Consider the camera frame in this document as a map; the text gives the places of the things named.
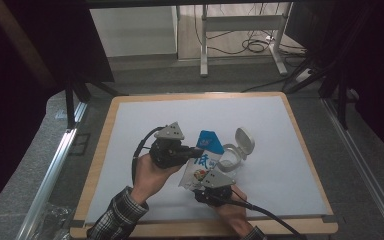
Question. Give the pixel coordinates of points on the white desk frame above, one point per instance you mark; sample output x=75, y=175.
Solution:
x=243, y=23

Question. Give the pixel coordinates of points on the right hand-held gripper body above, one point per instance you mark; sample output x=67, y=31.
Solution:
x=215, y=190

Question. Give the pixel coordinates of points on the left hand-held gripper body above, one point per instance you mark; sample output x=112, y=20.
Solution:
x=166, y=151

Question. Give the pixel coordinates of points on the white table mat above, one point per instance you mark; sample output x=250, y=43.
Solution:
x=273, y=186

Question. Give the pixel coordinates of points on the blue and white salt bag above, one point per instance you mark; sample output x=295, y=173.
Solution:
x=203, y=163

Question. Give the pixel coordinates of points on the black corner clip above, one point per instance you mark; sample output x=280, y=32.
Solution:
x=77, y=223
x=329, y=219

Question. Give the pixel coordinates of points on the clear plastic bag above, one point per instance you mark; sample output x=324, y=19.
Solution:
x=51, y=221

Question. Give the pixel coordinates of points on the white cabinet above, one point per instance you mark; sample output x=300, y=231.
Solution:
x=133, y=31

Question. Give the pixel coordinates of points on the dark curtain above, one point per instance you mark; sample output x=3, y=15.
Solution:
x=13, y=100
x=380, y=66

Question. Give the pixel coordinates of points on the person's right hand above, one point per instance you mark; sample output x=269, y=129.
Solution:
x=235, y=213

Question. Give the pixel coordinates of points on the aluminium rail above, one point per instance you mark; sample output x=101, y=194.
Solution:
x=51, y=173
x=363, y=166

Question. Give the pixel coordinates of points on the person's left hand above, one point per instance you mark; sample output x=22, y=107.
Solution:
x=148, y=181

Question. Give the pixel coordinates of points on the white jar with flip lid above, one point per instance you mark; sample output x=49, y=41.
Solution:
x=230, y=160

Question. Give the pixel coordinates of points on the black tripod stand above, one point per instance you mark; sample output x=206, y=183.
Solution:
x=341, y=100
x=70, y=106

